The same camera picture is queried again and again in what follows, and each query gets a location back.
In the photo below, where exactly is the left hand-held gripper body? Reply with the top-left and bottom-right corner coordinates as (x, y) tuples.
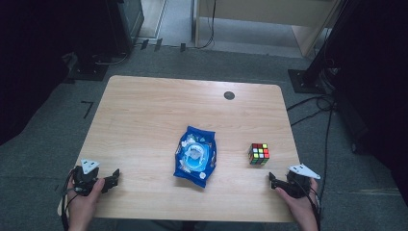
(72, 158), (101, 197)

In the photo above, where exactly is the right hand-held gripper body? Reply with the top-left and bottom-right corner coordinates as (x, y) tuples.
(286, 164), (322, 199)

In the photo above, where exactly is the multicoloured puzzle cube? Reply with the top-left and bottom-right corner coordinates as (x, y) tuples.
(247, 142), (270, 167)

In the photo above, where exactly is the blue wet wipes pack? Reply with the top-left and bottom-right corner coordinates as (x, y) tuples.
(173, 125), (217, 189)

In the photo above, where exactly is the person's left hand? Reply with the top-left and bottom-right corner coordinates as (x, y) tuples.
(66, 177), (107, 226)

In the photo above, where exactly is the person's right hand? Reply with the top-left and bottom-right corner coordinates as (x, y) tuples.
(274, 178), (319, 226)

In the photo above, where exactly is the black metal stand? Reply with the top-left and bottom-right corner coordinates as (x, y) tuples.
(287, 0), (357, 95)

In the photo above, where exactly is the dark curtain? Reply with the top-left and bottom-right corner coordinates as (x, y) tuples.
(0, 0), (112, 146)
(333, 0), (408, 206)

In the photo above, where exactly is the dark cabinet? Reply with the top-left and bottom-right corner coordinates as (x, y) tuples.
(105, 0), (145, 56)

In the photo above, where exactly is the light wooden cabinet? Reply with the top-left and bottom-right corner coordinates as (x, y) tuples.
(191, 0), (342, 59)

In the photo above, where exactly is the right hand-held gripper cable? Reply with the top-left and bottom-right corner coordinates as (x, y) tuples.
(300, 179), (323, 231)

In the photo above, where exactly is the hand-held gripper cable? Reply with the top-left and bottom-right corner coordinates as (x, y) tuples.
(300, 179), (323, 231)
(60, 169), (82, 231)

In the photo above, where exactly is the left hand-held gripper cable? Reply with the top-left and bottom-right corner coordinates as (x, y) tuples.
(60, 169), (82, 231)

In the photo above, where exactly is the long black floor cable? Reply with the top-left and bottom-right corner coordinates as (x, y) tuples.
(317, 107), (335, 197)

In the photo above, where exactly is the short black floor cable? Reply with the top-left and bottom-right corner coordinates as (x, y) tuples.
(290, 109), (325, 127)

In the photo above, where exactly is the looped black floor cable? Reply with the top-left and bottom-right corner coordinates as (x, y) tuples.
(286, 94), (337, 113)

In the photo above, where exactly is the black floor base plate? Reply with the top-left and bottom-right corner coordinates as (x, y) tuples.
(68, 52), (111, 82)

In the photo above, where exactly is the hanging black cable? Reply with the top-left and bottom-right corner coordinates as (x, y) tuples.
(195, 0), (217, 50)

